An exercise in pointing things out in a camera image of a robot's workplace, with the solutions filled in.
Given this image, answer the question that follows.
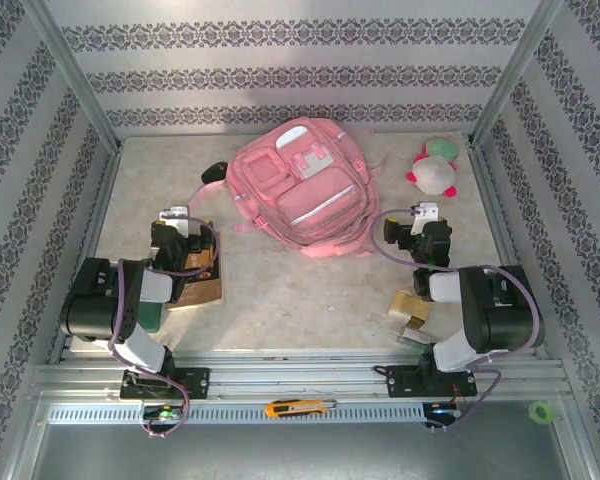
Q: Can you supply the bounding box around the aluminium frame post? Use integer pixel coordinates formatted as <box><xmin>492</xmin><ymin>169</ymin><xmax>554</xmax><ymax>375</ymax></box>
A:
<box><xmin>22</xmin><ymin>0</ymin><xmax>124</xmax><ymax>156</ymax></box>
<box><xmin>467</xmin><ymin>0</ymin><xmax>566</xmax><ymax>149</ymax></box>

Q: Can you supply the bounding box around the green notebook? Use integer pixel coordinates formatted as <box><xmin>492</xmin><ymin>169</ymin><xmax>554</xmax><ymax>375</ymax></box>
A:
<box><xmin>139</xmin><ymin>298</ymin><xmax>164</xmax><ymax>334</ymax></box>

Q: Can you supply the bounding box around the beige wooden block toy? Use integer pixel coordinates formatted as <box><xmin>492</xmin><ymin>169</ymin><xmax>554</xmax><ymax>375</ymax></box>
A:
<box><xmin>387</xmin><ymin>288</ymin><xmax>432</xmax><ymax>329</ymax></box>

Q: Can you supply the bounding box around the aluminium table side rail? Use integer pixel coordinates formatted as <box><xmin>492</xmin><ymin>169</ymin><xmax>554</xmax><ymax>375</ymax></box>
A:
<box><xmin>47</xmin><ymin>149</ymin><xmax>124</xmax><ymax>364</ymax></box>
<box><xmin>467</xmin><ymin>144</ymin><xmax>546</xmax><ymax>354</ymax></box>

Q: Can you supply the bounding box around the orange utility knife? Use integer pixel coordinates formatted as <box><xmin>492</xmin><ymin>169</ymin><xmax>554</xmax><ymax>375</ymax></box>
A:
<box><xmin>264</xmin><ymin>398</ymin><xmax>339</xmax><ymax>419</ymax></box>

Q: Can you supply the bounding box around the black computer mouse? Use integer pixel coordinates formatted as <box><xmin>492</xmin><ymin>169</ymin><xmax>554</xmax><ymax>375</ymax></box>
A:
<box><xmin>201</xmin><ymin>161</ymin><xmax>230</xmax><ymax>185</ymax></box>

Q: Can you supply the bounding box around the pink school backpack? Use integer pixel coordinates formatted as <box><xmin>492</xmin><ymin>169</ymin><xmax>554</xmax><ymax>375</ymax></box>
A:
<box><xmin>187</xmin><ymin>115</ymin><xmax>389</xmax><ymax>260</ymax></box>

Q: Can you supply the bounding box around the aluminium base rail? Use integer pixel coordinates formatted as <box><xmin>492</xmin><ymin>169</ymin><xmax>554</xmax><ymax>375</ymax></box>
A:
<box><xmin>29</xmin><ymin>349</ymin><xmax>566</xmax><ymax>401</ymax></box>

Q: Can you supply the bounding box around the brown black book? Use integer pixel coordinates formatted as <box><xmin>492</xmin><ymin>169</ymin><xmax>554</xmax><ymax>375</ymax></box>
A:
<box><xmin>165</xmin><ymin>228</ymin><xmax>227</xmax><ymax>312</ymax></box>

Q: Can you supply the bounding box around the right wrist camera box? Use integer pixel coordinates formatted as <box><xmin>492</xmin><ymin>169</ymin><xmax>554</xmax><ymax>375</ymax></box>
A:
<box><xmin>410</xmin><ymin>201</ymin><xmax>440</xmax><ymax>237</ymax></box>

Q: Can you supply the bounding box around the green tape roll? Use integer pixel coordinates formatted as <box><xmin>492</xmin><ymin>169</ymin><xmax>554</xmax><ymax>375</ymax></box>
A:
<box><xmin>528</xmin><ymin>401</ymin><xmax>555</xmax><ymax>425</ymax></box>

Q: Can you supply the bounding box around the slotted grey cable duct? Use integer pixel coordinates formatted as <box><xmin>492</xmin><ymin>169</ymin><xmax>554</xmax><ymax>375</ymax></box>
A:
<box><xmin>47</xmin><ymin>402</ymin><xmax>461</xmax><ymax>426</ymax></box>

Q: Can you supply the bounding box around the small lit circuit board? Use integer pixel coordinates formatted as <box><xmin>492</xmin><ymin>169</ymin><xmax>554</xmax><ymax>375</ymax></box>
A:
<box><xmin>140</xmin><ymin>403</ymin><xmax>185</xmax><ymax>425</ymax></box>
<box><xmin>422</xmin><ymin>401</ymin><xmax>462</xmax><ymax>432</ymax></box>

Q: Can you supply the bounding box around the white pink green plush toy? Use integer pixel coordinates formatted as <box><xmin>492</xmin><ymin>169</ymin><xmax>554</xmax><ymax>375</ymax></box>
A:
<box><xmin>404</xmin><ymin>137</ymin><xmax>462</xmax><ymax>201</ymax></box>

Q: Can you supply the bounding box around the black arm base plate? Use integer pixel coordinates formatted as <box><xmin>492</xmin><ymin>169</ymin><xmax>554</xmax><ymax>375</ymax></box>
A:
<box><xmin>374</xmin><ymin>363</ymin><xmax>479</xmax><ymax>400</ymax></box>
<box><xmin>119</xmin><ymin>367</ymin><xmax>211</xmax><ymax>401</ymax></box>

